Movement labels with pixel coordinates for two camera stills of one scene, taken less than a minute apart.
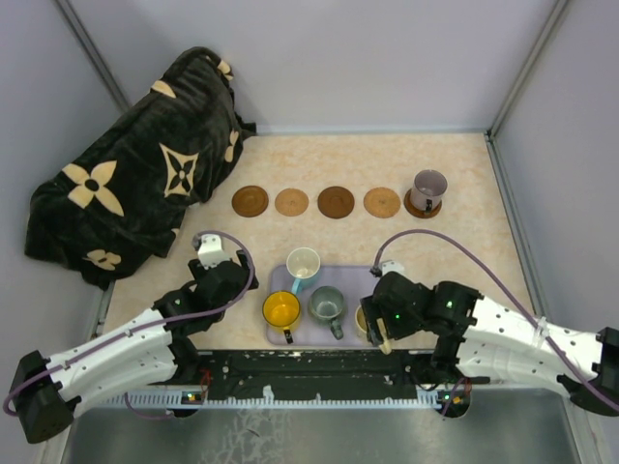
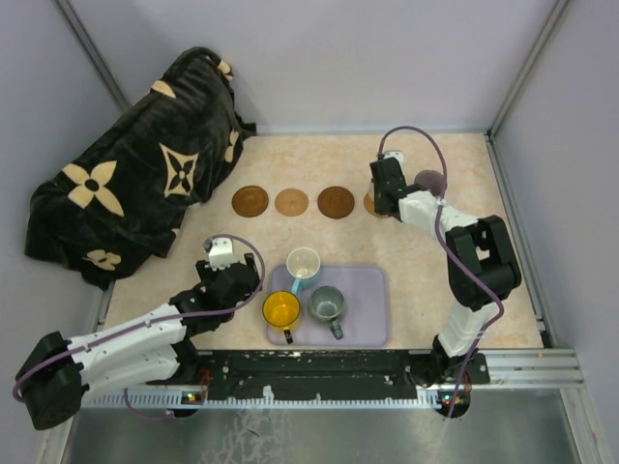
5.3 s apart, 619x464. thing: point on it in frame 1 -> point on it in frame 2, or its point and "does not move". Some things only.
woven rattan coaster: x=291 y=202 does not move
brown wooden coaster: x=250 y=201 does not move
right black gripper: x=374 y=309 -> x=376 y=203
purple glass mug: x=427 y=188 does not move
